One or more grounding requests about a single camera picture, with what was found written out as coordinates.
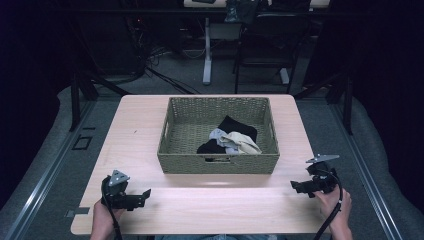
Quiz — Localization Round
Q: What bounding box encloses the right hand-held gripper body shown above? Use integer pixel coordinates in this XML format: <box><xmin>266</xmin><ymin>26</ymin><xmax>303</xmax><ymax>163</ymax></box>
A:
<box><xmin>305</xmin><ymin>153</ymin><xmax>340</xmax><ymax>195</ymax></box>

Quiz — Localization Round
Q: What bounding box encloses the light background desk top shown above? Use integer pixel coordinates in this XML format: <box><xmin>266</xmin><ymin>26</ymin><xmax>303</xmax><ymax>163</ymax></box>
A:
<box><xmin>182</xmin><ymin>0</ymin><xmax>332</xmax><ymax>10</ymax></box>

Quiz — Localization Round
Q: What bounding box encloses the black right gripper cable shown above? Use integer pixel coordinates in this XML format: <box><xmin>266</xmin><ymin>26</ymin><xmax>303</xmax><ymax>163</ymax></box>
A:
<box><xmin>313</xmin><ymin>169</ymin><xmax>344</xmax><ymax>240</ymax></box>

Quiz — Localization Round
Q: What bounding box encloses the bundle of floor cables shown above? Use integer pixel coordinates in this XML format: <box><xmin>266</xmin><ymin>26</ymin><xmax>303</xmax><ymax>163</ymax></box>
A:
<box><xmin>126</xmin><ymin>16</ymin><xmax>201</xmax><ymax>96</ymax></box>

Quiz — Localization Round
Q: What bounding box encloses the person's left hand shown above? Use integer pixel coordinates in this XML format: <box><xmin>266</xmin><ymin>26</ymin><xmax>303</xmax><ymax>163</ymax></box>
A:
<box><xmin>92</xmin><ymin>198</ymin><xmax>126</xmax><ymax>232</ymax></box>

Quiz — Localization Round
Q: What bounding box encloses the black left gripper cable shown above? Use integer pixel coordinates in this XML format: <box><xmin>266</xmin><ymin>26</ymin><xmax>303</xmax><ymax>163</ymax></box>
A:
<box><xmin>100</xmin><ymin>176</ymin><xmax>124</xmax><ymax>240</ymax></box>

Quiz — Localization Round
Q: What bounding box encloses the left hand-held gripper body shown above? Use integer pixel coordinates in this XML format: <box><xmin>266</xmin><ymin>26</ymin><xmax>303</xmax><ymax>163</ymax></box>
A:
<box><xmin>101</xmin><ymin>169</ymin><xmax>148</xmax><ymax>212</ymax></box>

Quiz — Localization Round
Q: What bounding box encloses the black cloth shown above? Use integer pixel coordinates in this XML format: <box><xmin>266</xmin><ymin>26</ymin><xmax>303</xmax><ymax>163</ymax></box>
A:
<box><xmin>217</xmin><ymin>115</ymin><xmax>259</xmax><ymax>144</ymax></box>
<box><xmin>196</xmin><ymin>138</ymin><xmax>228</xmax><ymax>155</ymax></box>

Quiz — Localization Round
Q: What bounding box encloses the black chair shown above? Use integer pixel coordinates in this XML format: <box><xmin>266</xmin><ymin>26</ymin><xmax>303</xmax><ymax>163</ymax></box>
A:
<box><xmin>232</xmin><ymin>12</ymin><xmax>313</xmax><ymax>95</ymax></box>

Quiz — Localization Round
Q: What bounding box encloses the black floor socket frame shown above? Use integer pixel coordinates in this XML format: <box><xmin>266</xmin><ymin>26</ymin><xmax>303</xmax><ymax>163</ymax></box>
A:
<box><xmin>71</xmin><ymin>134</ymin><xmax>94</xmax><ymax>151</ymax></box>

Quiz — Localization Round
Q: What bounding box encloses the grey cloth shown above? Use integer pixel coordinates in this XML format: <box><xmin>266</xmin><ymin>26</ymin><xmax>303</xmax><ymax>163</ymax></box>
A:
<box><xmin>208</xmin><ymin>127</ymin><xmax>240</xmax><ymax>156</ymax></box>

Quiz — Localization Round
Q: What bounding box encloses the person's right hand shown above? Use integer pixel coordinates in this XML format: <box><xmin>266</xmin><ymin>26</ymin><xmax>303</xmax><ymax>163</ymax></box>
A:
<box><xmin>313</xmin><ymin>187</ymin><xmax>353</xmax><ymax>228</ymax></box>

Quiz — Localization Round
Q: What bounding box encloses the white desk leg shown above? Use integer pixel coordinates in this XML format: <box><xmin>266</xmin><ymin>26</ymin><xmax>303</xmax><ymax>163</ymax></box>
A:
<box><xmin>202</xmin><ymin>17</ymin><xmax>213</xmax><ymax>86</ymax></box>

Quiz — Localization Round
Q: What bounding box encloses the short white desk foot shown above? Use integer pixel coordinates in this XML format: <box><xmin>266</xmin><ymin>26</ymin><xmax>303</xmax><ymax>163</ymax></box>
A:
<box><xmin>279</xmin><ymin>67</ymin><xmax>291</xmax><ymax>86</ymax></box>

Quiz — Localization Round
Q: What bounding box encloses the black metal stand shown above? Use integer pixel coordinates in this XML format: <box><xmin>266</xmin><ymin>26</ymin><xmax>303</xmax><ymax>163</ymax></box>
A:
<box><xmin>293</xmin><ymin>66</ymin><xmax>355</xmax><ymax>136</ymax></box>
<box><xmin>68</xmin><ymin>68</ymin><xmax>132</xmax><ymax>133</ymax></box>

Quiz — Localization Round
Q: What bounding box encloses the dark bag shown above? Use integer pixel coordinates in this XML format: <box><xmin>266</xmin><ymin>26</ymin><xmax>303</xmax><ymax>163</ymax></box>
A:
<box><xmin>224</xmin><ymin>0</ymin><xmax>260</xmax><ymax>24</ymax></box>

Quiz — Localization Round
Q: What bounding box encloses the green woven basket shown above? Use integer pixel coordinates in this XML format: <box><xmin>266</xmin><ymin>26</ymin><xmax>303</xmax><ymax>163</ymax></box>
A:
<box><xmin>156</xmin><ymin>96</ymin><xmax>281</xmax><ymax>175</ymax></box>

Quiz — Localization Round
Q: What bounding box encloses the beige cloth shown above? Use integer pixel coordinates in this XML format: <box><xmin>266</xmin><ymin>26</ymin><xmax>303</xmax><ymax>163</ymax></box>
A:
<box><xmin>219</xmin><ymin>131</ymin><xmax>263</xmax><ymax>156</ymax></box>

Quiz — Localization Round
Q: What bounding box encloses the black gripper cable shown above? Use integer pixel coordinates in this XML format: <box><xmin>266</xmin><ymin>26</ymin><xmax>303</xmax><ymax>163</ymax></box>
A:
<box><xmin>313</xmin><ymin>169</ymin><xmax>344</xmax><ymax>240</ymax></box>
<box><xmin>100</xmin><ymin>176</ymin><xmax>124</xmax><ymax>240</ymax></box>

